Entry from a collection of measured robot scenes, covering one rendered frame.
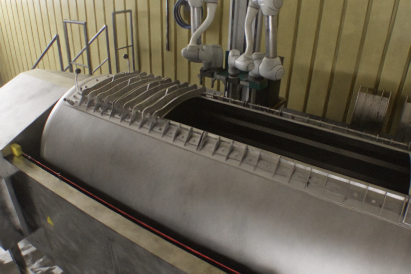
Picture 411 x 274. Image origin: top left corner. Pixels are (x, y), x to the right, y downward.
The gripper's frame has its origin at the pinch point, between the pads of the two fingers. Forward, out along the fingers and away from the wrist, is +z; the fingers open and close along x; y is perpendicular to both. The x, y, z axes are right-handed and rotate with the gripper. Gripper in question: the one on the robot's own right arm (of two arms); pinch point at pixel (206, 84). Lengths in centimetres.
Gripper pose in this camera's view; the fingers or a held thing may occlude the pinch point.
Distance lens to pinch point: 297.0
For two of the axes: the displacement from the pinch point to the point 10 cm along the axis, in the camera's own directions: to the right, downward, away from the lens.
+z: -0.3, 9.0, 4.4
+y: 5.7, -3.5, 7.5
